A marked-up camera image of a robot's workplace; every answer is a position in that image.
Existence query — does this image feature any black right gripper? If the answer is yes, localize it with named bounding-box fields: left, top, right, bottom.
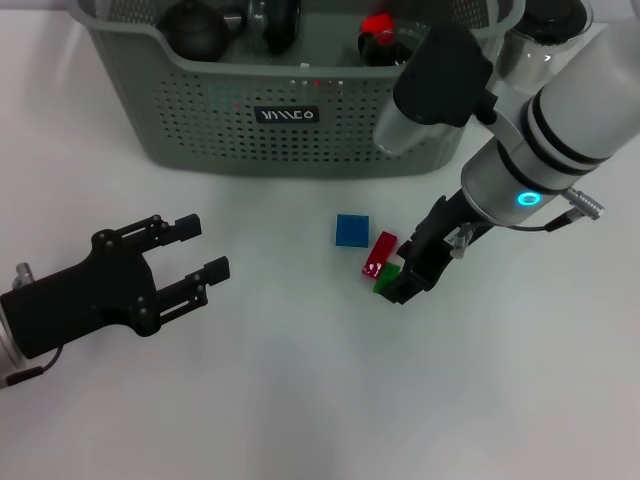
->
left=380, top=192, right=495, bottom=307

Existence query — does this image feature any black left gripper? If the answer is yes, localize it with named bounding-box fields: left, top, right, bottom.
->
left=0, top=213, right=232, bottom=361

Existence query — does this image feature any green toy brick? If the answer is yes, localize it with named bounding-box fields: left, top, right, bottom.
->
left=372, top=262, right=402, bottom=295

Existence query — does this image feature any large red toy brick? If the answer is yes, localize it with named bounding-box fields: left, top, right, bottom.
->
left=361, top=13, right=397, bottom=37

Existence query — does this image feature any grey-green perforated storage bin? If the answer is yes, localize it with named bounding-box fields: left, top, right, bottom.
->
left=74, top=0, right=526, bottom=180

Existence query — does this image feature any dark red long toy brick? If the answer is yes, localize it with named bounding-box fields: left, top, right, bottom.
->
left=360, top=230, right=400, bottom=280

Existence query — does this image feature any blue square toy plate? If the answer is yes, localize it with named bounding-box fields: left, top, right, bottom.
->
left=333, top=213, right=370, bottom=248

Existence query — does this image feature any dark clay teapot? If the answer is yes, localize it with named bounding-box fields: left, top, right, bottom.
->
left=158, top=0, right=246, bottom=64

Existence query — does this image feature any glass carafe with black lid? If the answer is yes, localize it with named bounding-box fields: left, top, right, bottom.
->
left=492, top=0, right=594, bottom=96

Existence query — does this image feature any silver right gripper cable connector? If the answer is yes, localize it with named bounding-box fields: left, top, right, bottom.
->
left=446, top=223, right=475, bottom=260

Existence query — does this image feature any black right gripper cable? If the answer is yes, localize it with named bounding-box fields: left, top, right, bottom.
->
left=507, top=209, right=577, bottom=232

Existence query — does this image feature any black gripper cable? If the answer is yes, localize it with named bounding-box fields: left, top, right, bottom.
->
left=3, top=344, right=65, bottom=387
left=507, top=209, right=577, bottom=232

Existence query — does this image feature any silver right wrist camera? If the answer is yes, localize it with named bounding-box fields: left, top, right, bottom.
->
left=373, top=27, right=500, bottom=157

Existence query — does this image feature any silver right arm cable plug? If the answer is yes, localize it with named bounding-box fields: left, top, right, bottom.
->
left=563, top=186, right=607, bottom=220

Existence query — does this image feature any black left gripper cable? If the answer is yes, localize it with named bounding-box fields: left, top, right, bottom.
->
left=3, top=344, right=65, bottom=387

